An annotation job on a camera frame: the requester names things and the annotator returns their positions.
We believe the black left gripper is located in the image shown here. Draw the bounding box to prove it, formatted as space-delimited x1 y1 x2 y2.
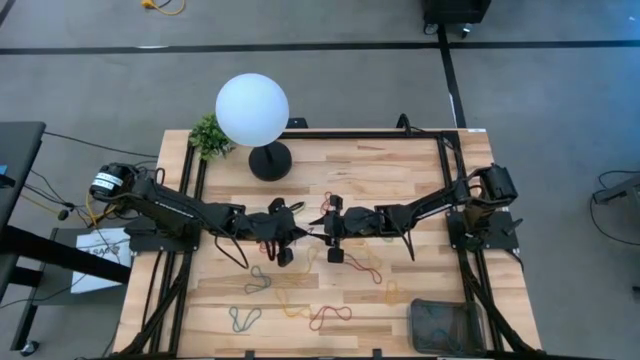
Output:
243 197 309 269

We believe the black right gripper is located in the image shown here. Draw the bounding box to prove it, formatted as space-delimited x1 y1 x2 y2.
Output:
308 194 374 265

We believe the clear plastic bin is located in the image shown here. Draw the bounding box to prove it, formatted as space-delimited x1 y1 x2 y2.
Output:
408 298 487 356

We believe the white globe lamp black base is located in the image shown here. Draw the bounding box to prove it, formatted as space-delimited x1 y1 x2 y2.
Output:
214 72 294 182

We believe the small green plant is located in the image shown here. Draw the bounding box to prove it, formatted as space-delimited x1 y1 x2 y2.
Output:
188 113 236 162

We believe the black floor tape strip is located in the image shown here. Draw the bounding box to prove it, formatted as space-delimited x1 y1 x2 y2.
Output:
0 39 640 56
436 23 468 130

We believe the white printed box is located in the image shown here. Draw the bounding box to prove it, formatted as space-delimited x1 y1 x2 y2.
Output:
70 228 134 295

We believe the grey floor box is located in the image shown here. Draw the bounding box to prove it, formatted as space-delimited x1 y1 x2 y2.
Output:
30 227 129 307

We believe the black wheeled cart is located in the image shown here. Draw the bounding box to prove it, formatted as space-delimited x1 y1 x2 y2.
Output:
422 0 492 39

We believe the black desk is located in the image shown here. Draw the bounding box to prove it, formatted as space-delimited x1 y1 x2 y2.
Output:
0 121 133 356

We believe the grey power strip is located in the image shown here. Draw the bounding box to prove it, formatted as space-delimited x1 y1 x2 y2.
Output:
592 174 640 205

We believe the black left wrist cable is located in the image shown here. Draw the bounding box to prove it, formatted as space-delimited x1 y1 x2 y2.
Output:
213 232 251 271

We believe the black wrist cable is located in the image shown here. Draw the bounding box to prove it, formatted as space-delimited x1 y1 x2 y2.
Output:
213 232 251 271
394 218 417 263

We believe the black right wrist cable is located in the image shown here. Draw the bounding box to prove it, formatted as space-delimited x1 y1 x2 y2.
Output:
394 218 417 263

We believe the yellow arm cable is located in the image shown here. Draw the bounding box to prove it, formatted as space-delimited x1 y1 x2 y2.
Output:
84 192 109 227

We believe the long black floor cable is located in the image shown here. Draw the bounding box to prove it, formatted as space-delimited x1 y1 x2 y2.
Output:
42 130 159 160

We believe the black power strip cable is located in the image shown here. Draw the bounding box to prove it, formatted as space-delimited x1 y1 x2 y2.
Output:
588 169 640 247

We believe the yellow floor cable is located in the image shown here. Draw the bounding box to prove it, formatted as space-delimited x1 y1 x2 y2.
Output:
141 0 187 16

